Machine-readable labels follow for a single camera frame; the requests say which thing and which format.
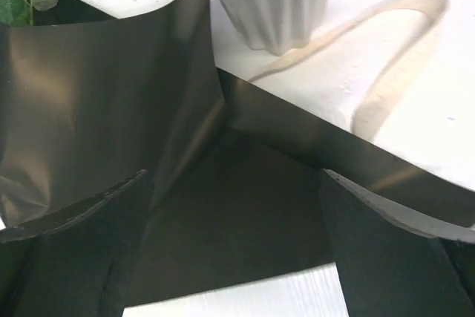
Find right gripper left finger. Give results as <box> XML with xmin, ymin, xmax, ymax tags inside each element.
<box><xmin>1</xmin><ymin>170</ymin><xmax>154</xmax><ymax>317</ymax></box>

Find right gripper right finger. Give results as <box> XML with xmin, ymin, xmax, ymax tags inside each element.
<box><xmin>319</xmin><ymin>170</ymin><xmax>474</xmax><ymax>316</ymax></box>

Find cream ribbon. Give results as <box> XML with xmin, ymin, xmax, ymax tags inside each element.
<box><xmin>249</xmin><ymin>0</ymin><xmax>450</xmax><ymax>141</ymax></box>

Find black wrapping paper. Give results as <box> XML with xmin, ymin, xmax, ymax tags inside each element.
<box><xmin>1</xmin><ymin>0</ymin><xmax>474</xmax><ymax>306</ymax></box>

